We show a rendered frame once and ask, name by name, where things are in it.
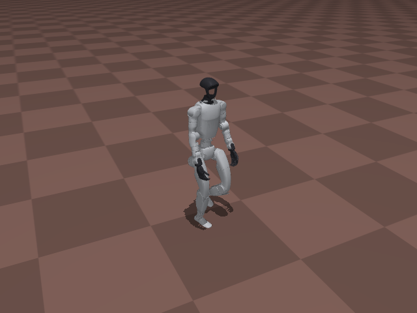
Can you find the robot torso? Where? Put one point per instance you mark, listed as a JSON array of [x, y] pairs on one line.
[[207, 126]]

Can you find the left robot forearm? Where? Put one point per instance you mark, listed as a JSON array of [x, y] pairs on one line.
[[227, 137]]

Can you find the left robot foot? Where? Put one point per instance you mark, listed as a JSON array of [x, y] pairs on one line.
[[210, 203]]

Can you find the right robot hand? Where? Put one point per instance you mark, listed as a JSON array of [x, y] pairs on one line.
[[201, 172]]

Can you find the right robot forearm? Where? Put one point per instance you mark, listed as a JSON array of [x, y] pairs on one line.
[[195, 148]]

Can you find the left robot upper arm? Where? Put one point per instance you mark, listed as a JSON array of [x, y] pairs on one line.
[[223, 123]]

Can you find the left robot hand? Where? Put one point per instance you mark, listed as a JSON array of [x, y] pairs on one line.
[[234, 156]]

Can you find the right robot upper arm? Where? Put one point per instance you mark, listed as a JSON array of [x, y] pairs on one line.
[[193, 114]]

